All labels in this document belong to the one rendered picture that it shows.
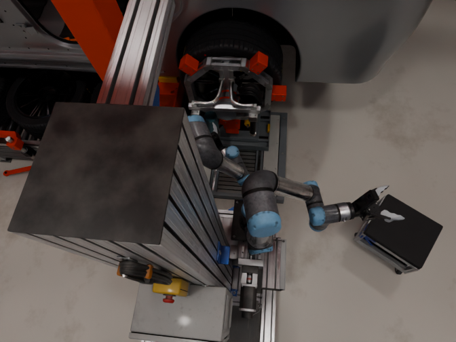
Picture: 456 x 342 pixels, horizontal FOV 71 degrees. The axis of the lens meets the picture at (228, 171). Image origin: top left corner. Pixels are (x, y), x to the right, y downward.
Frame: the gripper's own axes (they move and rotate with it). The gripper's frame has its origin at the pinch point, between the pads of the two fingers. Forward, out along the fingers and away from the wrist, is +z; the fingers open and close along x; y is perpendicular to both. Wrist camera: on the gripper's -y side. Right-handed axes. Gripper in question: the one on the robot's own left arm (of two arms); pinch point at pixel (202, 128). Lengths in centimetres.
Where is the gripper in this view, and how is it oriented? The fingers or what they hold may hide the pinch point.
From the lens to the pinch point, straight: 198.3
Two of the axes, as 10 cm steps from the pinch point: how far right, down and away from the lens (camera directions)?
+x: 7.7, -6.0, 2.1
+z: -6.3, -6.9, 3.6
